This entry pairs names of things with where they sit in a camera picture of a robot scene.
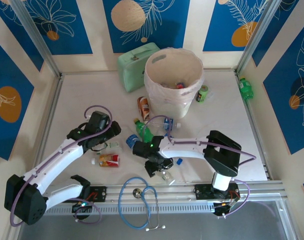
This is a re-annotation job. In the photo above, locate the small clear bottle green label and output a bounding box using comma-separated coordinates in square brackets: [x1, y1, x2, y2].
[99, 140, 124, 154]

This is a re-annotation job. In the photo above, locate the crushed clear bottle blue label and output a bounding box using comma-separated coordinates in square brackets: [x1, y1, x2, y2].
[126, 134, 140, 149]

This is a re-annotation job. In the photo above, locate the green plastic soda bottle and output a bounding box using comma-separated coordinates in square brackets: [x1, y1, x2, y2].
[239, 77, 254, 101]
[133, 118, 155, 145]

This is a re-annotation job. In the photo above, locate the red orange label bottle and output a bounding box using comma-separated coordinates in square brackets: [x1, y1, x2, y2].
[91, 153, 121, 168]

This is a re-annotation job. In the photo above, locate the brown orange drink bottle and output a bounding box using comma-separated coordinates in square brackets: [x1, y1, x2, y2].
[137, 96, 150, 120]

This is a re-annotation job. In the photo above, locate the white plastic bin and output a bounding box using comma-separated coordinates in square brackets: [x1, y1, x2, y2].
[143, 47, 205, 119]

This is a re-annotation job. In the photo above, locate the translucent plastic bin liner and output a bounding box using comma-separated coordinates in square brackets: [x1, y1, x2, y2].
[143, 47, 205, 104]

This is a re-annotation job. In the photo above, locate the blue stethoscope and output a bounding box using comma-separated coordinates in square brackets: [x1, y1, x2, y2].
[118, 176, 167, 231]

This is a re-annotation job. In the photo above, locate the mint green zip case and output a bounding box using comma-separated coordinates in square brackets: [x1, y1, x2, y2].
[117, 42, 162, 93]

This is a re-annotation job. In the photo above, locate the grey metal panel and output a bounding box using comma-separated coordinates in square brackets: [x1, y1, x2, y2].
[6, 212, 299, 240]

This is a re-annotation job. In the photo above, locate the small green label canister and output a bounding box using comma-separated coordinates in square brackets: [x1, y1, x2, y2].
[196, 84, 209, 103]

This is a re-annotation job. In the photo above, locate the aluminium extrusion rail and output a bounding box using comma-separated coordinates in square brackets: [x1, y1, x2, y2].
[13, 180, 289, 204]

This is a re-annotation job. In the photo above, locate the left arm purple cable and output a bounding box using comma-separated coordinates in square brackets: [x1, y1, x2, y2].
[9, 104, 114, 227]

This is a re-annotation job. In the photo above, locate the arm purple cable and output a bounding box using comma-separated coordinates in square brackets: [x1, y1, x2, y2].
[9, 104, 114, 227]
[143, 114, 257, 220]

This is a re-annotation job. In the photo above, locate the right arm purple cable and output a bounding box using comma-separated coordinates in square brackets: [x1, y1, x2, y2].
[143, 114, 257, 220]

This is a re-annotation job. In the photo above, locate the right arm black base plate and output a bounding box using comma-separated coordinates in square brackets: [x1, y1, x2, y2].
[191, 183, 241, 201]

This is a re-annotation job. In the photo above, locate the aluminium table side rail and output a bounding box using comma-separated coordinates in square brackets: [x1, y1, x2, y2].
[34, 74, 65, 163]
[235, 70, 272, 181]

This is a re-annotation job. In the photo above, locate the grey slotted cable duct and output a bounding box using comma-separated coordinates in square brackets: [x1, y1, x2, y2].
[41, 201, 289, 216]

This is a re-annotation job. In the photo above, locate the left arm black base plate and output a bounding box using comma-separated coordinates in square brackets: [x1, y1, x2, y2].
[61, 185, 108, 204]

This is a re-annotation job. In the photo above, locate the aluminium table rear rail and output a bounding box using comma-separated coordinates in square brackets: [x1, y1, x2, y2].
[59, 70, 239, 76]

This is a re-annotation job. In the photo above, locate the aluminium frame post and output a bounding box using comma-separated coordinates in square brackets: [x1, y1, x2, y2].
[9, 0, 62, 78]
[235, 0, 279, 76]

